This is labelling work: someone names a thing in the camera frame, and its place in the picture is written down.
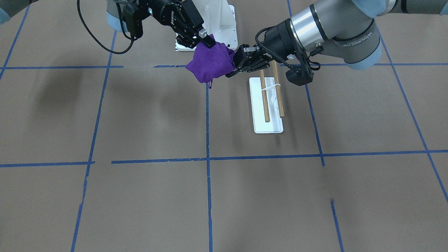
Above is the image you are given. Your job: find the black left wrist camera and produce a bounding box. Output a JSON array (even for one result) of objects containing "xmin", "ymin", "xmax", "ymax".
[{"xmin": 285, "ymin": 43, "xmax": 324, "ymax": 86}]

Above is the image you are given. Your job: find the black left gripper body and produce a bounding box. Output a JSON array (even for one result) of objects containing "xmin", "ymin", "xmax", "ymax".
[{"xmin": 243, "ymin": 19, "xmax": 299, "ymax": 72}]

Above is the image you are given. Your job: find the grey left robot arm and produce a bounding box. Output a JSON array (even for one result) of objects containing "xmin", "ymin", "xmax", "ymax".
[{"xmin": 226, "ymin": 0, "xmax": 447, "ymax": 86}]

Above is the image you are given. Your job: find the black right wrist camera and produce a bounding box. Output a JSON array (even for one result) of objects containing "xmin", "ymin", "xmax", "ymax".
[{"xmin": 121, "ymin": 0, "xmax": 150, "ymax": 40}]

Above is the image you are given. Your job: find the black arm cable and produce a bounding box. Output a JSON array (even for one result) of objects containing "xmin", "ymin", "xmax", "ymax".
[
  {"xmin": 77, "ymin": 0, "xmax": 135, "ymax": 55},
  {"xmin": 255, "ymin": 27, "xmax": 321, "ymax": 71}
]

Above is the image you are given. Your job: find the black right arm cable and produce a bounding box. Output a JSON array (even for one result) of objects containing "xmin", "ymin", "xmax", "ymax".
[{"xmin": 77, "ymin": 0, "xmax": 135, "ymax": 55}]

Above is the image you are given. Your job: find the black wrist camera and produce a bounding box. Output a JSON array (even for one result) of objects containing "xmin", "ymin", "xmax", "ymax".
[
  {"xmin": 121, "ymin": 0, "xmax": 150, "ymax": 40},
  {"xmin": 285, "ymin": 43, "xmax": 324, "ymax": 86}
]

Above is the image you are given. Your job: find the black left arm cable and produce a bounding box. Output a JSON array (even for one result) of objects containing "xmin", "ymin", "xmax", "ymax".
[{"xmin": 255, "ymin": 27, "xmax": 321, "ymax": 71}]

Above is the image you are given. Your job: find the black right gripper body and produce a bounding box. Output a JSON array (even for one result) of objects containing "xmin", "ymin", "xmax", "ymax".
[{"xmin": 149, "ymin": 0, "xmax": 204, "ymax": 45}]

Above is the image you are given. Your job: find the purple towel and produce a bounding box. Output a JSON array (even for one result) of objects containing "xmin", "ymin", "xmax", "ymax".
[{"xmin": 185, "ymin": 42, "xmax": 236, "ymax": 89}]

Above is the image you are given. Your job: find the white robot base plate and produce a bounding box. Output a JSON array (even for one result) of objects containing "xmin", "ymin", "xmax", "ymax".
[{"xmin": 181, "ymin": 0, "xmax": 238, "ymax": 50}]

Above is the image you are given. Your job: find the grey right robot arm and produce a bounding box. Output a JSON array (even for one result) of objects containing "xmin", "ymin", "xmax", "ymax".
[{"xmin": 76, "ymin": 0, "xmax": 216, "ymax": 55}]

